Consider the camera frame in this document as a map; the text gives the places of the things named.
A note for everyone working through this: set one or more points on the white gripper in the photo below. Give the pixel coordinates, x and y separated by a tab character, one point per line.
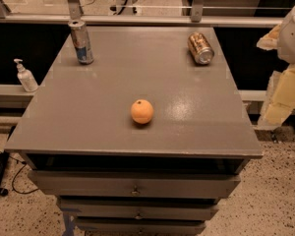
293	38

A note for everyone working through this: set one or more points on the silver blue redbull can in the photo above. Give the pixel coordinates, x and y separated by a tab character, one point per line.
81	42

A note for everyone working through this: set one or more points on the gold soda can lying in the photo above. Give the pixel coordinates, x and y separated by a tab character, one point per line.
200	48

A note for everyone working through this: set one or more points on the orange fruit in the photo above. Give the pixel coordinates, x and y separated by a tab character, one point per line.
142	111

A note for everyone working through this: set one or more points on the grey drawer cabinet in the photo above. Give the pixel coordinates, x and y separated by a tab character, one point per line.
115	175

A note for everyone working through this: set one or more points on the grey metal railing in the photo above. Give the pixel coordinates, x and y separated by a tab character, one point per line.
206	13

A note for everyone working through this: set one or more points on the white pump sanitizer bottle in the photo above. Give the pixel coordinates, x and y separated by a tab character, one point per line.
26	77

